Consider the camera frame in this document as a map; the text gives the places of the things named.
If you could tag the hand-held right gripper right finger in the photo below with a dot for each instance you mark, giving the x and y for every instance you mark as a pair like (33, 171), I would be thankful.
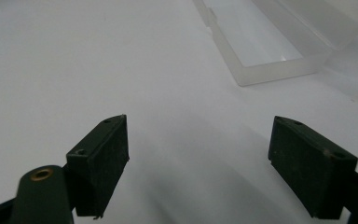
(310, 168)

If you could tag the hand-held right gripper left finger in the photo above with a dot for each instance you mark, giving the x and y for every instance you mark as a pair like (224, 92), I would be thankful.
(101, 161)

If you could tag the translucent plastic box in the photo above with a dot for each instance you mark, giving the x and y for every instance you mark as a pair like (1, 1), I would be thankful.
(261, 46)

